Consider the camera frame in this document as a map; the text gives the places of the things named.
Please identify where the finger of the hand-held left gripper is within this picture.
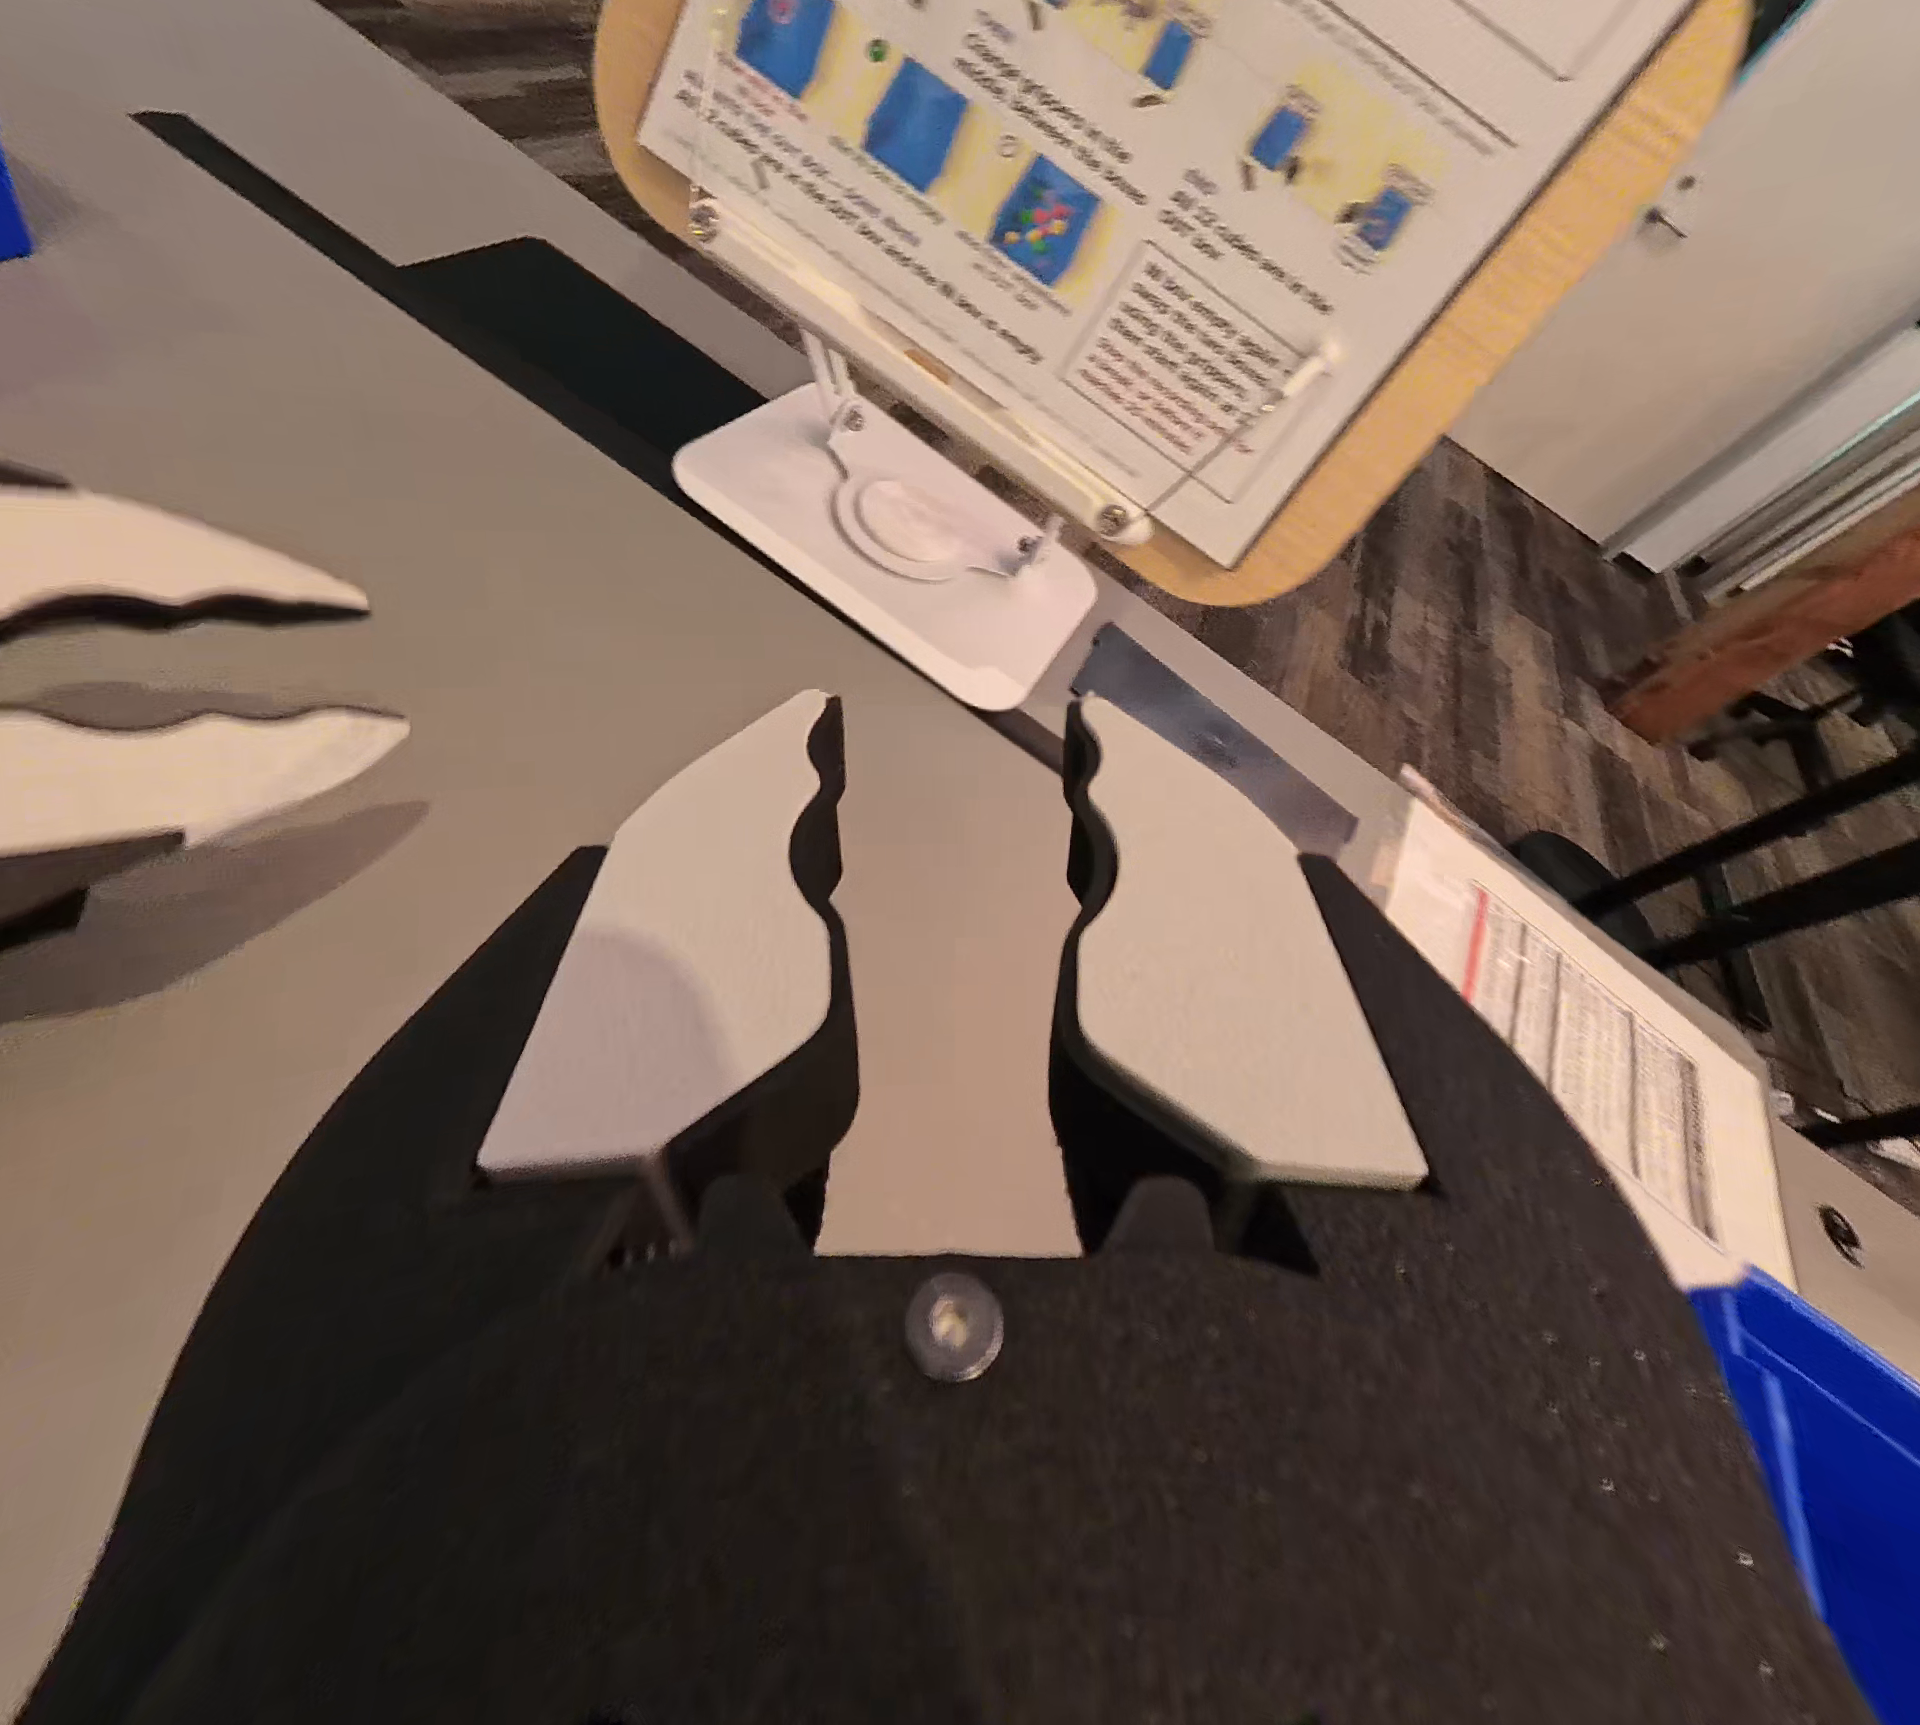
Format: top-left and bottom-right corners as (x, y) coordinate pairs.
(0, 680), (416, 859)
(0, 466), (371, 648)

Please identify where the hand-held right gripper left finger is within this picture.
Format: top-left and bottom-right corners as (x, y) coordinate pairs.
(473, 689), (864, 1246)

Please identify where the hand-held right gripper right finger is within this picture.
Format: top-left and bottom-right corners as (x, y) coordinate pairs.
(1048, 692), (1428, 1246)

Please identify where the black desk flap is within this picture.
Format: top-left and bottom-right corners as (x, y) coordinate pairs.
(1074, 624), (1359, 857)
(398, 234), (771, 475)

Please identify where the laminated paper sheet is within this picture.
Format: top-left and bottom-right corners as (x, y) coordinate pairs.
(1372, 795), (1800, 1293)

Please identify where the printed instruction sheet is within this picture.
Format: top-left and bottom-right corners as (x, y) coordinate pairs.
(639, 0), (1862, 575)

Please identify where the white cabinet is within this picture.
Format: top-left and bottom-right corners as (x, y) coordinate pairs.
(1447, 0), (1920, 578)

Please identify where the black desk frame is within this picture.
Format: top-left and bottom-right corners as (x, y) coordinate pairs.
(1505, 619), (1920, 1156)

